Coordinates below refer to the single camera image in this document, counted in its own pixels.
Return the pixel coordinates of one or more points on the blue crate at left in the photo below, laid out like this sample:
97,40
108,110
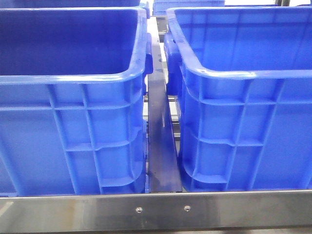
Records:
71,100

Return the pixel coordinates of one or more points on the large blue plastic crate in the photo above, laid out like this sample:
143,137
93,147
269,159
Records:
244,87

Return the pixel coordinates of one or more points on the far blue ribbed crate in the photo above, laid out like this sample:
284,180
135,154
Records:
160,6

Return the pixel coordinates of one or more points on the grey metal divider rail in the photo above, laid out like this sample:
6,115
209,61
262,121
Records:
163,171

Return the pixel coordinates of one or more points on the steel front shelf rail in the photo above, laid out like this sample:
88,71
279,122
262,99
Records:
270,212

